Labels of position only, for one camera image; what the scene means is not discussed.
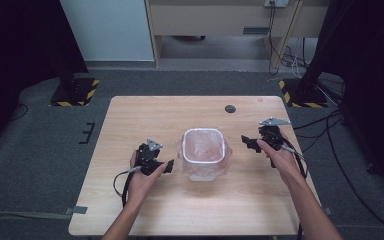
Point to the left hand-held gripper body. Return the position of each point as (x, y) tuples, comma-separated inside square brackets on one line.
[(146, 160)]

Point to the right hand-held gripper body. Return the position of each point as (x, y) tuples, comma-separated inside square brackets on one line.
[(270, 133)]

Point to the white plastic bin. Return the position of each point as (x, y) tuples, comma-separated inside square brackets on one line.
[(201, 178)]

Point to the pink plastic bag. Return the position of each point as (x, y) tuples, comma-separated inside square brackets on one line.
[(203, 146)]

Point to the person's left hand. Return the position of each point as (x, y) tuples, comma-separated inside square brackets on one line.
[(140, 186)]

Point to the person's right hand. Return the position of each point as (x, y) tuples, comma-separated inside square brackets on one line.
[(283, 163)]

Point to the black round table grommet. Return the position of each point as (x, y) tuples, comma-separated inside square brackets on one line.
[(230, 108)]

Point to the striped black stand base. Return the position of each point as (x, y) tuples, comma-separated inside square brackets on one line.
[(78, 95), (293, 100)]

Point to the grey tape piece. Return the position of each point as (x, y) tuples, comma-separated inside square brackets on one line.
[(328, 211), (76, 210)]

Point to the grey desk label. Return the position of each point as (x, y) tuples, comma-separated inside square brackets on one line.
[(256, 30)]

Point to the black round stand foot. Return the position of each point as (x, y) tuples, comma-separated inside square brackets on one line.
[(371, 168)]

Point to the dark curtain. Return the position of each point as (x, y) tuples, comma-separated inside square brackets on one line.
[(376, 83), (16, 60)]

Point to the grey power socket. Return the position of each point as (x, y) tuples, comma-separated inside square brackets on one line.
[(276, 3)]

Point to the black stand post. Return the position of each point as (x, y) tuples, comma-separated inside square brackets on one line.
[(68, 78), (313, 66)]

